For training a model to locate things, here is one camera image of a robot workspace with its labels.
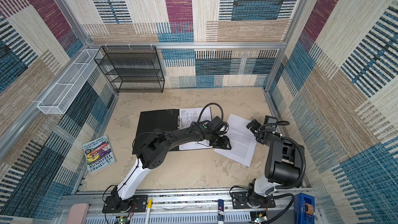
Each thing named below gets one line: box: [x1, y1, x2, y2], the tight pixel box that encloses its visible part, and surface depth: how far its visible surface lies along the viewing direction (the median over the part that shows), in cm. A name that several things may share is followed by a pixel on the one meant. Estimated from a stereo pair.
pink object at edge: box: [65, 202, 90, 224], surface depth 71 cm
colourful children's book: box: [82, 135, 117, 173], surface depth 89 cm
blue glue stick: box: [217, 199, 225, 224], surface depth 71 cm
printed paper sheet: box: [213, 113, 257, 168], surface depth 93 cm
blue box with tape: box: [293, 192, 316, 224], surface depth 68 cm
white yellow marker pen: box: [144, 198, 153, 224], surface depth 73 cm
